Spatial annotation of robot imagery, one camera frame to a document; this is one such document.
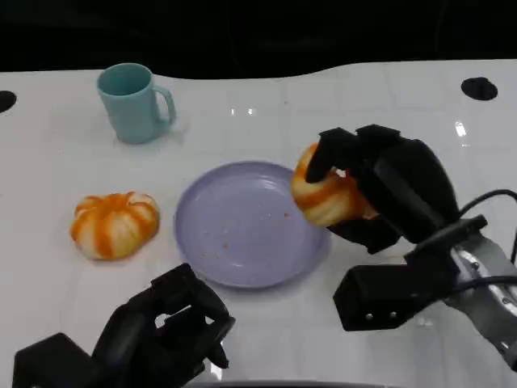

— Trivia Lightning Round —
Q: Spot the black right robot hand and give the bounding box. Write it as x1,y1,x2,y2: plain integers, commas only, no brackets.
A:
305,124,462,255

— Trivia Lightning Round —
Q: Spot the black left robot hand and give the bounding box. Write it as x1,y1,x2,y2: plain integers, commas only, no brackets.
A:
93,262,237,388

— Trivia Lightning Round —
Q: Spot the orange and white bread roll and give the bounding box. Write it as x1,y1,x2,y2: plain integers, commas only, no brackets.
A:
290,141,379,226
70,192,161,261

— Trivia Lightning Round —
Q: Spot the lilac plate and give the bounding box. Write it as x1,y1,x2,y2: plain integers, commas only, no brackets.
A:
174,160,330,290

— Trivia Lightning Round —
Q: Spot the black backdrop cloth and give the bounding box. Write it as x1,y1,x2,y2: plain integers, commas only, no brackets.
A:
0,0,517,80

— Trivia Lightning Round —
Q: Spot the pale green mug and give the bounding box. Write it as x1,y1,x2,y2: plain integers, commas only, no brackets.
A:
95,62,177,145

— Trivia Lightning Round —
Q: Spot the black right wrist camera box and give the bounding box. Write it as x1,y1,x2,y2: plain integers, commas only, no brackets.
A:
332,216,488,332

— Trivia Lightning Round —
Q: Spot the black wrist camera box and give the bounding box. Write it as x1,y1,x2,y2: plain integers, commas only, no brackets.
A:
332,216,488,332
11,332,102,388

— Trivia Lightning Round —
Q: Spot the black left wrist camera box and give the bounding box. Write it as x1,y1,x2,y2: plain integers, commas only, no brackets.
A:
11,332,102,388

